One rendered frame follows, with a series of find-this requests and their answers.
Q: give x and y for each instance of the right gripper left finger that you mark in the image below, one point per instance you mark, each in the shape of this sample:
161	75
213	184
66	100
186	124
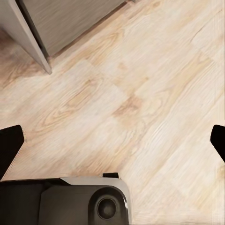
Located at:
11	140

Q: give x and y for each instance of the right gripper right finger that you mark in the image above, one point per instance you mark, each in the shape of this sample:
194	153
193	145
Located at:
217	139

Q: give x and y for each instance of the dishwasher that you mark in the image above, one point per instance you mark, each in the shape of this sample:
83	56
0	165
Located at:
55	23

